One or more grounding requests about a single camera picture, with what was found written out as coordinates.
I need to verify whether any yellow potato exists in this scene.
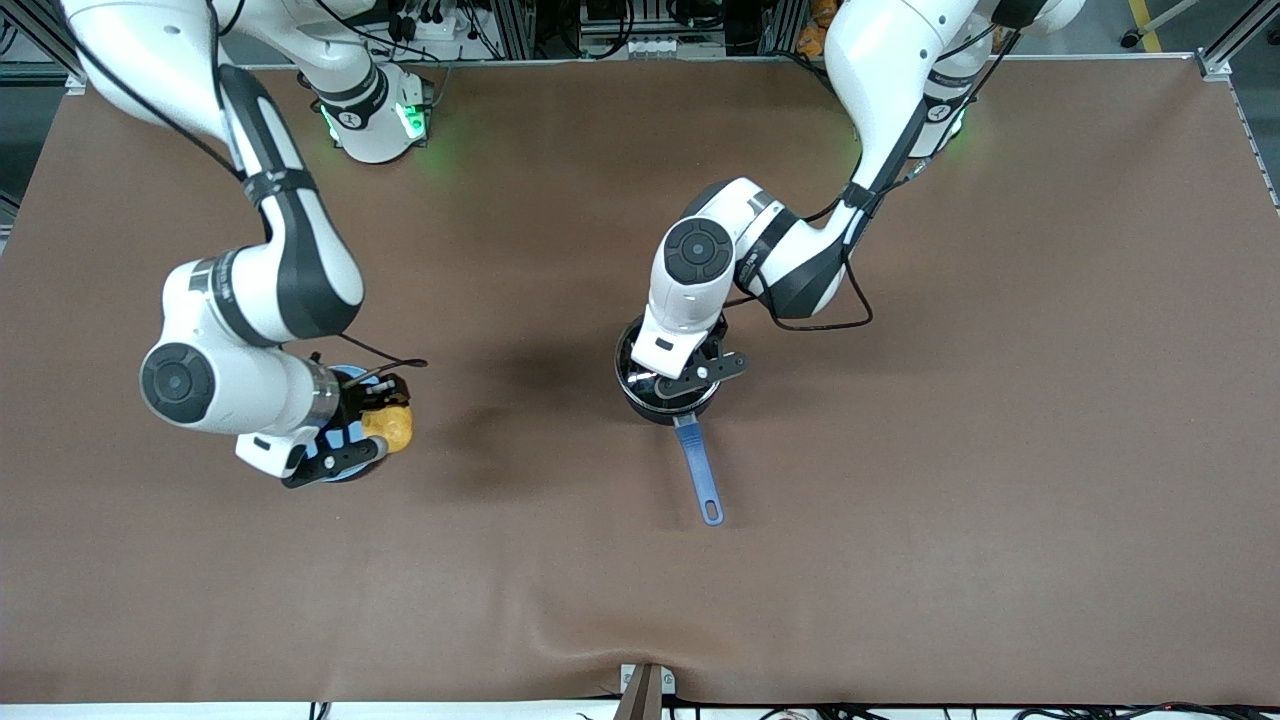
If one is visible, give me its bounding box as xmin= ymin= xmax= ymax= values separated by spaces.
xmin=361 ymin=402 xmax=415 ymax=455

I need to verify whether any blue round plate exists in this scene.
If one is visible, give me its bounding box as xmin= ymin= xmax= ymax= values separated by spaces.
xmin=298 ymin=364 xmax=394 ymax=486

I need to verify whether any brown table mat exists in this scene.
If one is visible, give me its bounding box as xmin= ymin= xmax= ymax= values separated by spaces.
xmin=0 ymin=55 xmax=1280 ymax=707

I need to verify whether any white terminal block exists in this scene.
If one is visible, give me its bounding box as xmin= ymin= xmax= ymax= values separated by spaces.
xmin=578 ymin=34 xmax=684 ymax=60

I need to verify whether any bag of orange snacks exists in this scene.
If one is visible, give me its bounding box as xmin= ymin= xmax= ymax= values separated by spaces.
xmin=797 ymin=0 xmax=843 ymax=58

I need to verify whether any white power strip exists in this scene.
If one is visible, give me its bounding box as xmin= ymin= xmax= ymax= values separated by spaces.
xmin=386 ymin=0 xmax=473 ymax=43

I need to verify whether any dark pot with blue handle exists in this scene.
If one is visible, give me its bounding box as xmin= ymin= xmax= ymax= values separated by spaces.
xmin=614 ymin=318 xmax=727 ymax=528

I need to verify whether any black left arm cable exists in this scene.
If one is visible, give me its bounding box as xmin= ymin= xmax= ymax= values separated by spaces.
xmin=724 ymin=20 xmax=1021 ymax=333

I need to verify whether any metal bracket with brown post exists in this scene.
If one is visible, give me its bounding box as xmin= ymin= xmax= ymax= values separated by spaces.
xmin=614 ymin=662 xmax=677 ymax=720

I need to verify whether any aluminium frame profile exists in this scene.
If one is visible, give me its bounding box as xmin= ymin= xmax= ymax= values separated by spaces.
xmin=1195 ymin=0 xmax=1280 ymax=84
xmin=0 ymin=0 xmax=91 ymax=93
xmin=490 ymin=0 xmax=537 ymax=61

